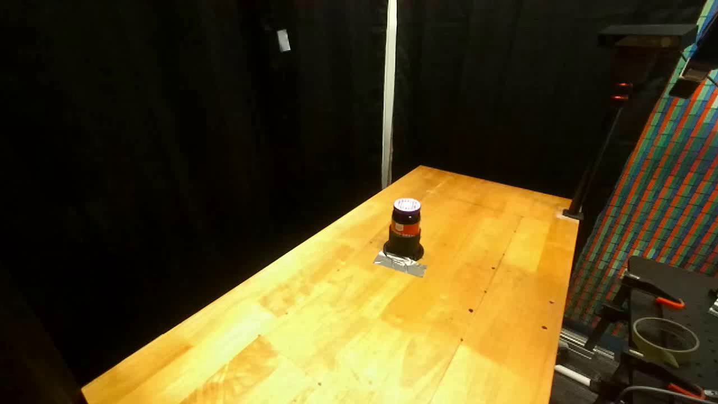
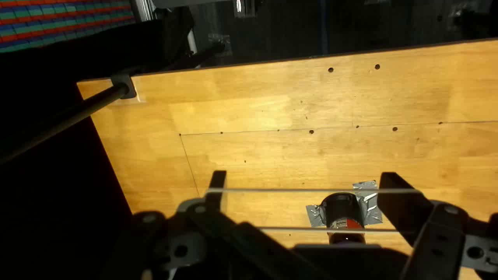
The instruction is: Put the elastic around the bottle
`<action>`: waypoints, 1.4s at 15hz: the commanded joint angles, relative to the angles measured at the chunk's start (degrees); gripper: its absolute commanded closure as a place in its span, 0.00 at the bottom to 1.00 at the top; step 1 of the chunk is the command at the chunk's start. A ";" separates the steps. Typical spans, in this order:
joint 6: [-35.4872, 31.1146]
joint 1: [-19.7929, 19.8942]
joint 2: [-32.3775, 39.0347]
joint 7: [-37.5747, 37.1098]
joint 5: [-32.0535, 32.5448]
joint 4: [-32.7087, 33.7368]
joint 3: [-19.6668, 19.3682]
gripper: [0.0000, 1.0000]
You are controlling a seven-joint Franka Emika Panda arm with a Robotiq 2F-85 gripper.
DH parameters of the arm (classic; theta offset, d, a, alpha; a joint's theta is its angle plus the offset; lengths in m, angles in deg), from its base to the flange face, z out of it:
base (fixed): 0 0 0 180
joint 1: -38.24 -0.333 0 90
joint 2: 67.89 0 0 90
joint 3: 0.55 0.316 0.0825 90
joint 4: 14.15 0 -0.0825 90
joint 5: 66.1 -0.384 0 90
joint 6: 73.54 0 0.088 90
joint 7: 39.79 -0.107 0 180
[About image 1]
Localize dark bottle with orange label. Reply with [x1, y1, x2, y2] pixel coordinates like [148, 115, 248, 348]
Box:
[385, 198, 424, 260]

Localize white vertical pole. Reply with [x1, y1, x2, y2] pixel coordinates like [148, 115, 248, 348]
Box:
[382, 0, 398, 187]

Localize black curtain backdrop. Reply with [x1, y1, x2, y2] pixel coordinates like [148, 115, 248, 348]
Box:
[0, 0, 706, 381]

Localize black clamp with orange tips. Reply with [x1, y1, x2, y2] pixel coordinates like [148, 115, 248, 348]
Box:
[584, 271, 686, 351]

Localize roll of clear tape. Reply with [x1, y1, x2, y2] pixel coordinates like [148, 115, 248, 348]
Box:
[630, 317, 701, 367]

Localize grey duct tape patch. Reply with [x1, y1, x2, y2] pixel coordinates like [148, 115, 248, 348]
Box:
[376, 252, 426, 278]

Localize small white wall tag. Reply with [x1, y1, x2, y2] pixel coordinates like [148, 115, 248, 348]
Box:
[277, 30, 292, 51]

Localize black camera stand pole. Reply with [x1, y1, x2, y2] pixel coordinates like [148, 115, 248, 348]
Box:
[563, 22, 698, 219]

